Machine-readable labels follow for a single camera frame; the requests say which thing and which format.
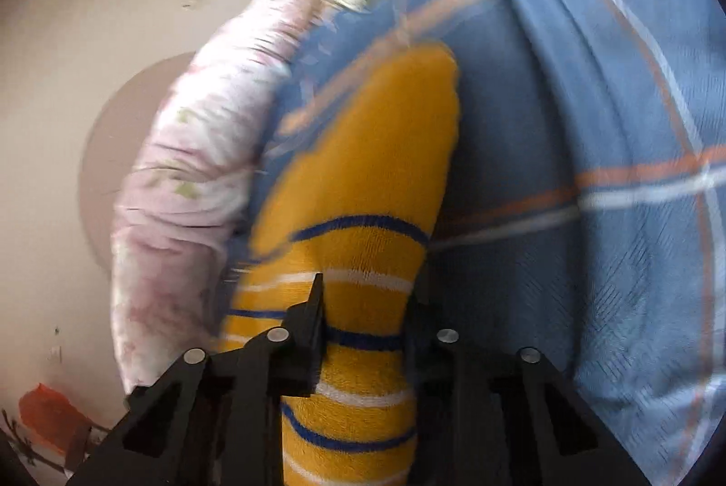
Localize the yellow striped knit sweater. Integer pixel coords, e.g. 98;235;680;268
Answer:
218;44;460;485

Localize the red object on floor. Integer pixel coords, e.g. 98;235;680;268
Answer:
19;383;93;457

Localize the pink floral duvet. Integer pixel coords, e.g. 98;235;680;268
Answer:
111;0;324;393

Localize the blue plaid bed sheet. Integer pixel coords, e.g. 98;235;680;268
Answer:
250;0;725;485

